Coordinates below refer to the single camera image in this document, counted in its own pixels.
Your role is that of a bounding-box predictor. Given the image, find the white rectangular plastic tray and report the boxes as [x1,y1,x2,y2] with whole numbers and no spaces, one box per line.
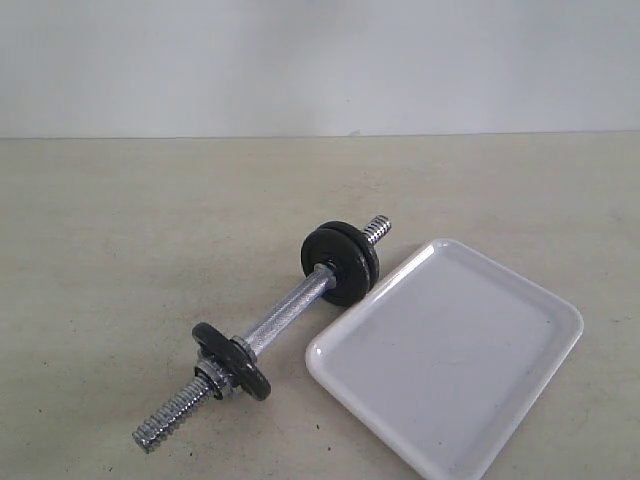
[306,239,584,479]

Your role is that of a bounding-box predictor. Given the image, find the chrome star collar nut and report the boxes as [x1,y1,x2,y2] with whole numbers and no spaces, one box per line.
[194,354,239,400]

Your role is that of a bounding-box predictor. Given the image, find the black weight plate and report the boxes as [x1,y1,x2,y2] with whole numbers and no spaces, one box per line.
[192,322,271,401]
[301,221,375,307]
[315,221,379,307]

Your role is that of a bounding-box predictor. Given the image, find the chrome threaded dumbbell bar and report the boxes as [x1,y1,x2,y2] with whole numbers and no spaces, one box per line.
[132,215,392,454]

